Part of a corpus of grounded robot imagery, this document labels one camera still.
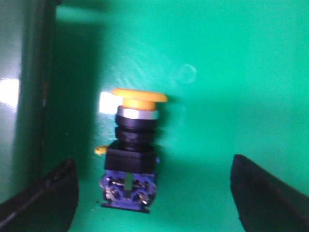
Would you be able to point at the grey conveyor back rail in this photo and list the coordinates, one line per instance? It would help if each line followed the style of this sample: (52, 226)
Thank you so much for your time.
(26, 43)

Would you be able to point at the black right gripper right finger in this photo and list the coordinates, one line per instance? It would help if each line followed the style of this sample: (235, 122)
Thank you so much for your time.
(265, 203)

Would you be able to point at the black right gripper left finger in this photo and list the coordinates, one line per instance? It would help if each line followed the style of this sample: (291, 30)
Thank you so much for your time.
(49, 205)

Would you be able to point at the green conveyor belt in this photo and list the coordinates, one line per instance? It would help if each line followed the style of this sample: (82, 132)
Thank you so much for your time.
(236, 73)

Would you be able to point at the yellow mushroom push button switch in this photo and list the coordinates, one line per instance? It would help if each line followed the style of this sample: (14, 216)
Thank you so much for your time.
(129, 181)

